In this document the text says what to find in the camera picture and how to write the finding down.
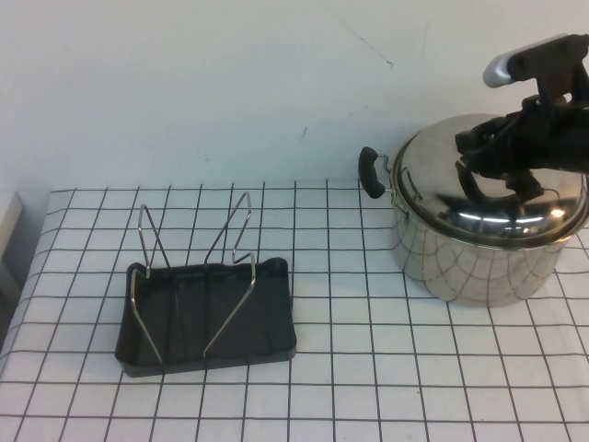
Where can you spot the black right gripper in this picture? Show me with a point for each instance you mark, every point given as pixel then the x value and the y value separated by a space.
pixel 543 138

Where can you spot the steel pot lid black knob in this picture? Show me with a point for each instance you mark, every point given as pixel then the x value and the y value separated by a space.
pixel 428 184

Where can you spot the stainless steel cooking pot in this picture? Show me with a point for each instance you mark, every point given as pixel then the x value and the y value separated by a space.
pixel 460 276

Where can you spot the white black-checked tablecloth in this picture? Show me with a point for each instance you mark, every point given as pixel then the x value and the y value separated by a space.
pixel 368 368

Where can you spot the beige box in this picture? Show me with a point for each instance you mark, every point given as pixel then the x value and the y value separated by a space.
pixel 7 230

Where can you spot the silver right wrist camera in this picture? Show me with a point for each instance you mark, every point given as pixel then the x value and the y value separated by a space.
pixel 534 57

